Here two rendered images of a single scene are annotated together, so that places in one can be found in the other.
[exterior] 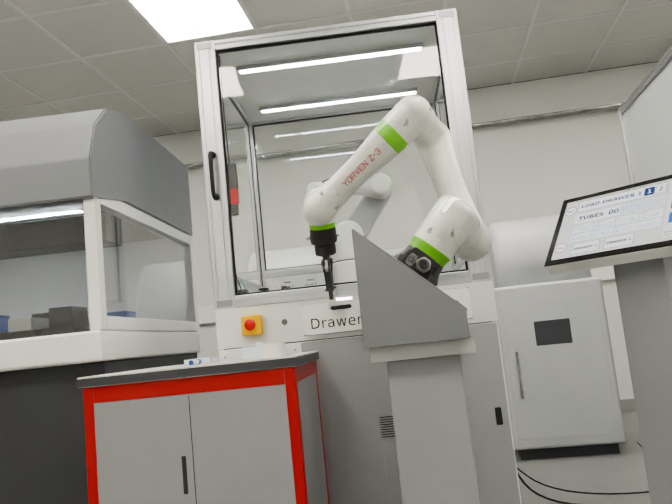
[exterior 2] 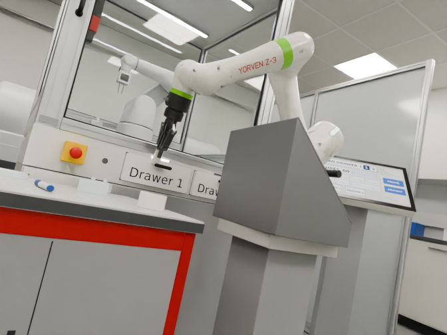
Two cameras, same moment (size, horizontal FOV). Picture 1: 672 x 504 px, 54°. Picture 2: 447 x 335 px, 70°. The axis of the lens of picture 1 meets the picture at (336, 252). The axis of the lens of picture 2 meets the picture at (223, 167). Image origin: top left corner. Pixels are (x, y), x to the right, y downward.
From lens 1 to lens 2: 135 cm
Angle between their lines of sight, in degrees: 37
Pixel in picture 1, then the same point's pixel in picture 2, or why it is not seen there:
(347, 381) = not seen: hidden behind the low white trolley
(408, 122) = (302, 52)
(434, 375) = (297, 268)
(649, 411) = (329, 295)
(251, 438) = (122, 311)
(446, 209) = (334, 133)
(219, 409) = (92, 268)
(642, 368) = (333, 268)
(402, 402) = (270, 288)
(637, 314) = not seen: hidden behind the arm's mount
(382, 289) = (304, 184)
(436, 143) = (293, 78)
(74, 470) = not seen: outside the picture
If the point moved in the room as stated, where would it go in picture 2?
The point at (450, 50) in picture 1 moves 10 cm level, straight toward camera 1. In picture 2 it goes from (284, 22) to (296, 14)
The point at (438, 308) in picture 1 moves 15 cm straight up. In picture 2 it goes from (336, 216) to (344, 166)
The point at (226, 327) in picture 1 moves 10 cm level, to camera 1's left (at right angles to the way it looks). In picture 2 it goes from (41, 144) to (6, 136)
